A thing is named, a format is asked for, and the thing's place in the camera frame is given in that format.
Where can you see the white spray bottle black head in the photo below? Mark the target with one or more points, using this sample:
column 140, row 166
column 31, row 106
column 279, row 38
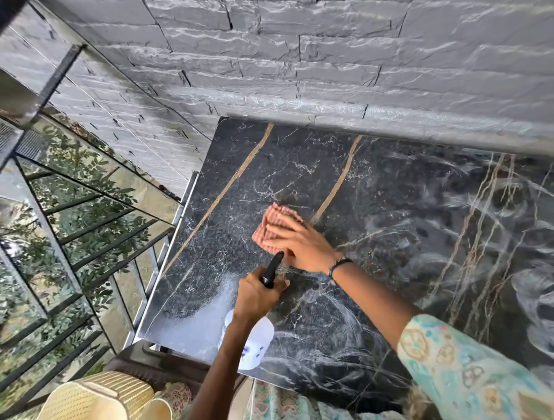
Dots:
column 255, row 342

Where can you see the dark brown plastic stool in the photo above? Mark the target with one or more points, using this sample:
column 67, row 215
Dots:
column 156, row 363

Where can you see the person's left hand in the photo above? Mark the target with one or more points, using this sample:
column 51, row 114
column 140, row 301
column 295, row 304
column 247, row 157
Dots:
column 255, row 298

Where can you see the person's right hand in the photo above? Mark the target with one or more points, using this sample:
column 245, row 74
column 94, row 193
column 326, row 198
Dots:
column 303, row 246

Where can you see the green leafy tree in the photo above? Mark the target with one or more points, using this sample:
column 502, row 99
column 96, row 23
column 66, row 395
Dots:
column 82, row 203

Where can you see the grey louvred vent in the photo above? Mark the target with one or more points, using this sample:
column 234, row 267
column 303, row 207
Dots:
column 17, row 138

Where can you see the person's left forearm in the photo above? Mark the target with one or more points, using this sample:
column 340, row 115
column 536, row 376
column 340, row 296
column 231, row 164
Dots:
column 220, row 372

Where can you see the black marble table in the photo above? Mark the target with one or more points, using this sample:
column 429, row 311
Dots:
column 389, row 194

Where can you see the cream floral cup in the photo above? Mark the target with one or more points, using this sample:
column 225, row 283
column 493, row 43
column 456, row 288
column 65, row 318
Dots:
column 166, row 404

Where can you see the cream plastic basket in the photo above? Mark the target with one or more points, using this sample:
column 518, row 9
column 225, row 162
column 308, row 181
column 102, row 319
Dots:
column 95, row 398

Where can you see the black metal railing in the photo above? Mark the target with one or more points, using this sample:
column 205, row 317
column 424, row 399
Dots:
column 43, row 108

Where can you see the brown checked cloth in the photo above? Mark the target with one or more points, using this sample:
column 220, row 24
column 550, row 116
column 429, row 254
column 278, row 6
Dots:
column 272, row 220

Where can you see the person's right forearm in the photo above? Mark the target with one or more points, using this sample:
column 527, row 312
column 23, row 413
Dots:
column 376, row 298

